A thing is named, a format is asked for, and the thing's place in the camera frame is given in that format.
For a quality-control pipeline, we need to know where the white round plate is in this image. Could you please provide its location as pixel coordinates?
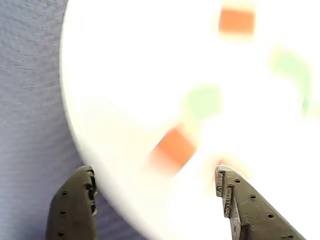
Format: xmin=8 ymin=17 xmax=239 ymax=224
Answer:
xmin=59 ymin=0 xmax=320 ymax=240

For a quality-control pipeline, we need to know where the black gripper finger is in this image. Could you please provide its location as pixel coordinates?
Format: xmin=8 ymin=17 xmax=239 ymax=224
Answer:
xmin=45 ymin=164 xmax=99 ymax=240
xmin=215 ymin=166 xmax=308 ymax=240

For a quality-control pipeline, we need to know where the blue woven table cloth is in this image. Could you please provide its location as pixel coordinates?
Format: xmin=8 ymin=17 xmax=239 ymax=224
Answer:
xmin=0 ymin=0 xmax=156 ymax=240

